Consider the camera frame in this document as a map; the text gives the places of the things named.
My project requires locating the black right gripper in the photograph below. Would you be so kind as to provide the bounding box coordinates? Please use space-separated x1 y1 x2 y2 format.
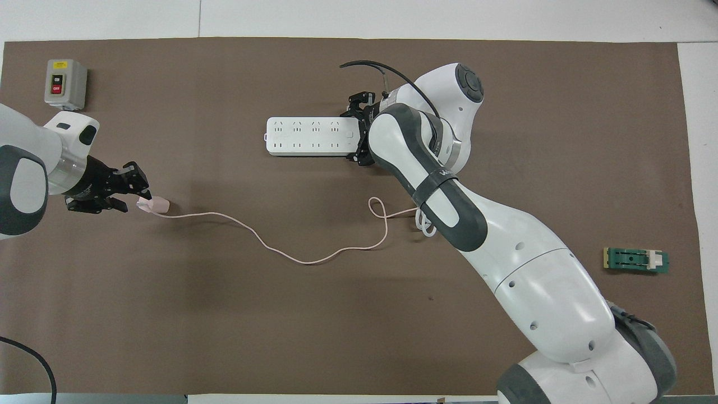
340 91 386 167

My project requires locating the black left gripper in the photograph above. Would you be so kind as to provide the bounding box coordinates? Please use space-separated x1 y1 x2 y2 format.
66 156 152 215

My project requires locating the pink charger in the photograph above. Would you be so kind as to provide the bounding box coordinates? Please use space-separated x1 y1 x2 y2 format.
136 196 171 214

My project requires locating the white power strip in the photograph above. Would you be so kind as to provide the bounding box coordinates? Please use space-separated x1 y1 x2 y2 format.
265 116 362 157

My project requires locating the pink charging cable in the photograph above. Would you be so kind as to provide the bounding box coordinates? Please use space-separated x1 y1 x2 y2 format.
165 196 421 265

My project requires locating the brown table mat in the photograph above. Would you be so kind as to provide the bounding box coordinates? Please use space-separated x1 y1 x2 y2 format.
0 37 716 396

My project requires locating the grey on-off switch box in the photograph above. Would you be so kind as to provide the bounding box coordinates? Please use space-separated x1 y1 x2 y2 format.
45 59 88 111

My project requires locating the white power cord with plug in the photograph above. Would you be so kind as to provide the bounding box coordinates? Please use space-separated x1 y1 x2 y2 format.
416 209 438 238

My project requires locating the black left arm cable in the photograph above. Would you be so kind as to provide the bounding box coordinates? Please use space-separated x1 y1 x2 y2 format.
0 336 58 404

